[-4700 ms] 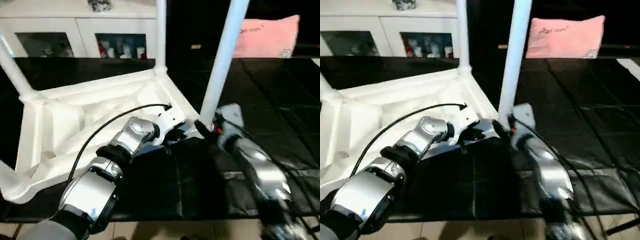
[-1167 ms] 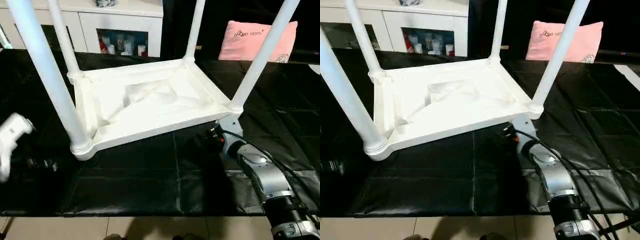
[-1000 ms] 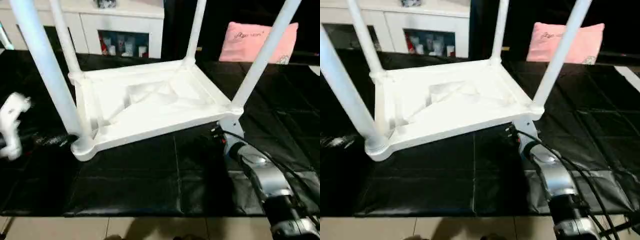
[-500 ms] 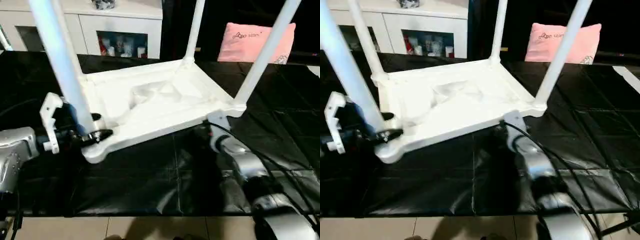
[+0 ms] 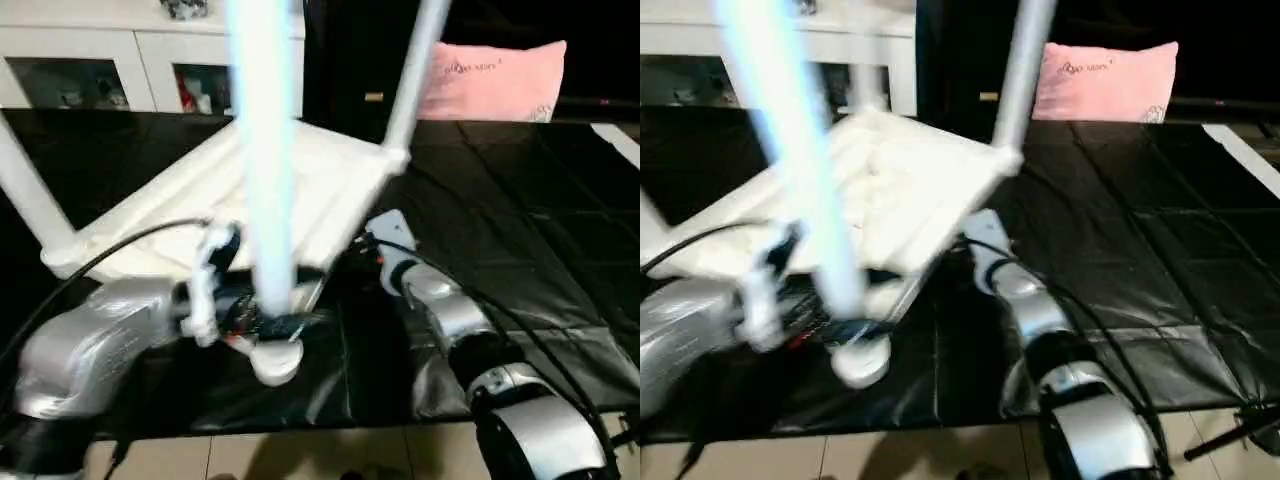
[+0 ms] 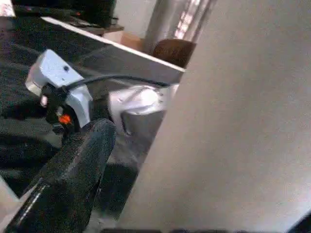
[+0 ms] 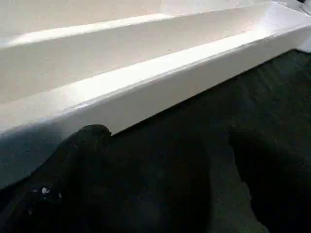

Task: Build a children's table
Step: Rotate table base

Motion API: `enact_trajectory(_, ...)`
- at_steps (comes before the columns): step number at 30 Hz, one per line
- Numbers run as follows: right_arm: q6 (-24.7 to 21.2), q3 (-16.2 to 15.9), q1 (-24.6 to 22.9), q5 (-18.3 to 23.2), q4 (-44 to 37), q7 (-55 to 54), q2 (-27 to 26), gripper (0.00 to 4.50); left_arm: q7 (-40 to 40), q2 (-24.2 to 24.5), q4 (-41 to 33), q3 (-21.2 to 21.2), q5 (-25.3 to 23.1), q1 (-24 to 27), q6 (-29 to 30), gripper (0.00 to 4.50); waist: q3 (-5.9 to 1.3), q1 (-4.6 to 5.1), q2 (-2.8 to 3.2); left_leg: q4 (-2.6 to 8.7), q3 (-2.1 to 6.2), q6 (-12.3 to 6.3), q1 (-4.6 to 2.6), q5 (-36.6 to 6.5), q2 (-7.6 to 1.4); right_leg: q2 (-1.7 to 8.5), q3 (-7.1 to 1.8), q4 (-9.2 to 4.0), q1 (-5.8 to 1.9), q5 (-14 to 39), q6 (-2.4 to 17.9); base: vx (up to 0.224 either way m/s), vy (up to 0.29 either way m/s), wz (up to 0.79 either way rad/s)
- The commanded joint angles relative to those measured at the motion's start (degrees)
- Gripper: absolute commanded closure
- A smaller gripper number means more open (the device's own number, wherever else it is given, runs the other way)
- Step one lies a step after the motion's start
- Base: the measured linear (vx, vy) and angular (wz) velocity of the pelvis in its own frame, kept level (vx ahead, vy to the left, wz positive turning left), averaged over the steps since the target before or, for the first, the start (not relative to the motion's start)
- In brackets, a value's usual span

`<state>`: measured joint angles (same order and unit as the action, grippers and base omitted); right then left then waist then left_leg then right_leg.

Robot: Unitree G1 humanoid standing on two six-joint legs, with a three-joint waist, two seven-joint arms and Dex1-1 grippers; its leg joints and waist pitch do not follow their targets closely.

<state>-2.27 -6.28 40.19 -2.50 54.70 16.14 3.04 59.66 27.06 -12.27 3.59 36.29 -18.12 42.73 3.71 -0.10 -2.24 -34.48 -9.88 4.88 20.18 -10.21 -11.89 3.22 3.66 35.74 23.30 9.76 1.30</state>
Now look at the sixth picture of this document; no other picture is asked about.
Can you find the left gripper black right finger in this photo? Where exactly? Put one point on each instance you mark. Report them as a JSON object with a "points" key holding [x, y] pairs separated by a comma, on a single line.
{"points": [[305, 228]]}

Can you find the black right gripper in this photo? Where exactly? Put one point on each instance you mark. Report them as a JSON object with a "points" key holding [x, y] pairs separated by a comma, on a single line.
{"points": [[54, 106]]}

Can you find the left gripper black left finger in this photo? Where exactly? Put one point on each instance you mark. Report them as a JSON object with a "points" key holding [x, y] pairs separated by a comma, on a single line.
{"points": [[68, 182]]}

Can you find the white plastic table leg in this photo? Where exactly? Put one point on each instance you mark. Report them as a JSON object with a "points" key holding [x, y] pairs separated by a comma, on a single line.
{"points": [[230, 121]]}

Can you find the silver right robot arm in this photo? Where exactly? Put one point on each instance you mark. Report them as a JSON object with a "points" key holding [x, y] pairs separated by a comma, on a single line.
{"points": [[141, 102]]}

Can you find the black low cabinet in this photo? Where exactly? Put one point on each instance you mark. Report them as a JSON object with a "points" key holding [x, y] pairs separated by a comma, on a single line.
{"points": [[60, 9]]}

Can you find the white flat board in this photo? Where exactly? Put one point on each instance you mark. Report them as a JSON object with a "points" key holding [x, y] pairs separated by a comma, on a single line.
{"points": [[150, 66]]}

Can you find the pink pillow with print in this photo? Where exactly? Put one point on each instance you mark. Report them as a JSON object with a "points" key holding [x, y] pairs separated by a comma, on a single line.
{"points": [[5, 7]]}

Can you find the brown round seat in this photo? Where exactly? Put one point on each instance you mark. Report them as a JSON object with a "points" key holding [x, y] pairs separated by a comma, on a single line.
{"points": [[175, 52]]}

